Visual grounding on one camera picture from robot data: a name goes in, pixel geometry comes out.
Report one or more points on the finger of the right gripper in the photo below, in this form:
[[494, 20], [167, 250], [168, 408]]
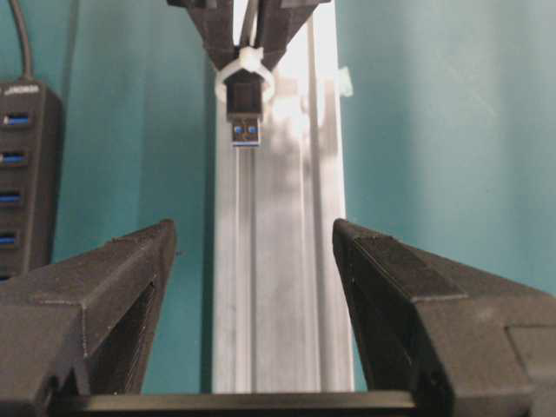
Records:
[[277, 23], [214, 22]]

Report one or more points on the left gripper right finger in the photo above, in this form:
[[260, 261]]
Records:
[[461, 341]]

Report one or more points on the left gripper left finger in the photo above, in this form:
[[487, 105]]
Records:
[[85, 325]]

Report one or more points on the black multiport USB hub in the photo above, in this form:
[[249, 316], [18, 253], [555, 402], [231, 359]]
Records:
[[31, 148]]

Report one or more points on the aluminium extrusion rail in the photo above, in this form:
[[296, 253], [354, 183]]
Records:
[[280, 320]]

